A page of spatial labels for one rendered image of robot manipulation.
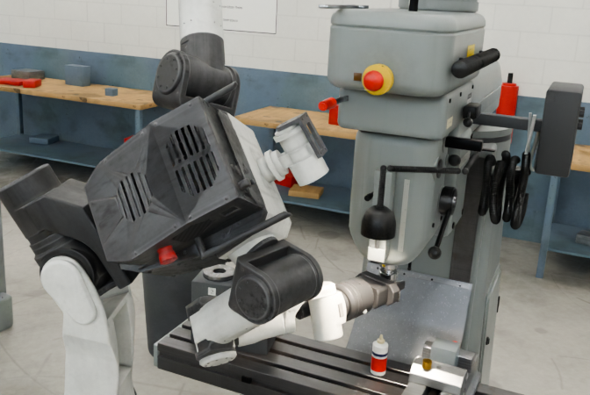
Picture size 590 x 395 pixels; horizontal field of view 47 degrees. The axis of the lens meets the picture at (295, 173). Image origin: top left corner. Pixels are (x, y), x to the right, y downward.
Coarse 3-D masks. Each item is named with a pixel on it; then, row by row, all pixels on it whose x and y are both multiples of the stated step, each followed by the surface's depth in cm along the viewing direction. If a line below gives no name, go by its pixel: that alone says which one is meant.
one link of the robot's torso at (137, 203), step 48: (144, 144) 118; (192, 144) 114; (240, 144) 125; (96, 192) 123; (144, 192) 117; (192, 192) 129; (240, 192) 111; (144, 240) 116; (192, 240) 120; (240, 240) 117
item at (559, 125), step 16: (560, 96) 161; (576, 96) 159; (544, 112) 163; (560, 112) 161; (576, 112) 160; (544, 128) 164; (560, 128) 162; (576, 128) 161; (544, 144) 164; (560, 144) 163; (544, 160) 165; (560, 160) 164; (560, 176) 165
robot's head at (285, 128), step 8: (304, 112) 128; (288, 120) 129; (296, 120) 126; (304, 120) 126; (280, 128) 128; (288, 128) 127; (296, 128) 126; (304, 128) 126; (312, 128) 128; (280, 136) 127; (312, 136) 127; (312, 144) 126; (320, 144) 129; (320, 152) 127
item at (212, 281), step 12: (204, 276) 185; (216, 276) 183; (228, 276) 184; (192, 288) 183; (204, 288) 182; (216, 288) 181; (228, 288) 181; (192, 300) 184; (192, 336) 187; (276, 336) 192; (240, 348) 184; (252, 348) 184; (264, 348) 183
